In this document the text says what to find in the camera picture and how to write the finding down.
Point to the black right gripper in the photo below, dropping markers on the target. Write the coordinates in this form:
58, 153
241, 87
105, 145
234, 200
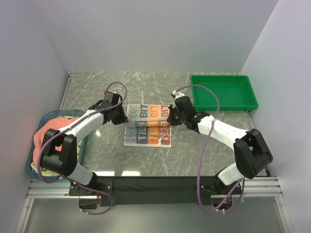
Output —
171, 120

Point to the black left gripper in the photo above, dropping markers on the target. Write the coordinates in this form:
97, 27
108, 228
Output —
122, 118

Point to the colourful striped rabbit towel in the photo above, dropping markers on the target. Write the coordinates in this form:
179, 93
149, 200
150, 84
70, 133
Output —
147, 126

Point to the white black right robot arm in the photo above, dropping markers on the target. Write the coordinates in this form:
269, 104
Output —
251, 152

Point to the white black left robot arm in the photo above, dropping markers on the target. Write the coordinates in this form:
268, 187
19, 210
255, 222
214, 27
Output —
59, 148

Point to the green plastic tray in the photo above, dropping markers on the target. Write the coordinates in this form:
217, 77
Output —
235, 93

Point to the teal plastic basket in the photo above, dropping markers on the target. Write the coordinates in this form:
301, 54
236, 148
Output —
51, 115

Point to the yellow green patterned towel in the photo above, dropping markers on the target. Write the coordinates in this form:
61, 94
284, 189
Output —
48, 173

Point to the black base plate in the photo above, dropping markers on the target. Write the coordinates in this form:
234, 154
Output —
126, 190

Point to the aluminium mounting rail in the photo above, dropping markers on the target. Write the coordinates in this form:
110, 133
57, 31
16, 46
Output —
257, 187

